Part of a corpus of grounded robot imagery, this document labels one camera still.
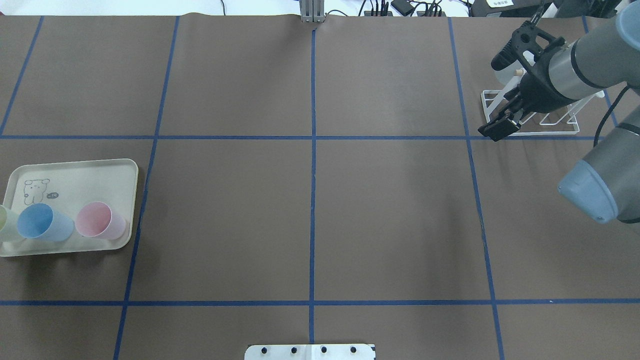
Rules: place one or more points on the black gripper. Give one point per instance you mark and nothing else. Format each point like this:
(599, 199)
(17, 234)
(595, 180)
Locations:
(540, 92)

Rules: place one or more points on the blue plastic cup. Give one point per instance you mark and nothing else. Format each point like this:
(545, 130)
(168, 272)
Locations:
(40, 221)

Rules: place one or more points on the pale cream plastic cup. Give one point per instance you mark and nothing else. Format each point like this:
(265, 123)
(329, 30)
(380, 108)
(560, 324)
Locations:
(9, 226)

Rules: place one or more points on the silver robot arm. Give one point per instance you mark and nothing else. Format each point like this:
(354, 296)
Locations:
(553, 75)

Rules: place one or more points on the pink plastic cup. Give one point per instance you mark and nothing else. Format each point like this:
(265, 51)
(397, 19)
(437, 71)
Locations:
(97, 220)

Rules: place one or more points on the cream plastic tray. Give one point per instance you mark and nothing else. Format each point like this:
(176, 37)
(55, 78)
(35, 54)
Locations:
(67, 187)

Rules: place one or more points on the white wire cup rack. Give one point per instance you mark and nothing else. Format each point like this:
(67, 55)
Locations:
(561, 122)

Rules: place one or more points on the aluminium frame post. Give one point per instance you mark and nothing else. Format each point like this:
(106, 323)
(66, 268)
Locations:
(312, 11)

